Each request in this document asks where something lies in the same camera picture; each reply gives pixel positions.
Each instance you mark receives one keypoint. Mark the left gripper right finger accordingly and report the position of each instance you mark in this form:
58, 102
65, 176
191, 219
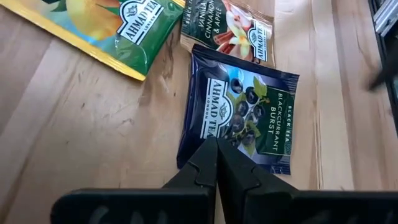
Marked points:
239, 177

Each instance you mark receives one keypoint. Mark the green yellow lemon tea packet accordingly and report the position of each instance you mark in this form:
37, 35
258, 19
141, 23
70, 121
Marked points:
109, 31

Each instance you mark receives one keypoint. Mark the silver aluminium bracket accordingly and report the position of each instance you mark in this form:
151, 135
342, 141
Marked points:
385, 15

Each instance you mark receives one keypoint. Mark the beige vanilla cinnamon tea packet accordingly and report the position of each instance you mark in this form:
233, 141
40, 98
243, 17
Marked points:
217, 28

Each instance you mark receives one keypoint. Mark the black aluminium table frame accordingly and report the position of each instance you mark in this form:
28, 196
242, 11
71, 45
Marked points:
392, 46

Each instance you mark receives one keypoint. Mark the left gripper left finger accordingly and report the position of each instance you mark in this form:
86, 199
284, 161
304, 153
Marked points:
202, 174

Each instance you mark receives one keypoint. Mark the dark blue blackcurrant tea packet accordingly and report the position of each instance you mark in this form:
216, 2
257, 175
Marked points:
248, 102

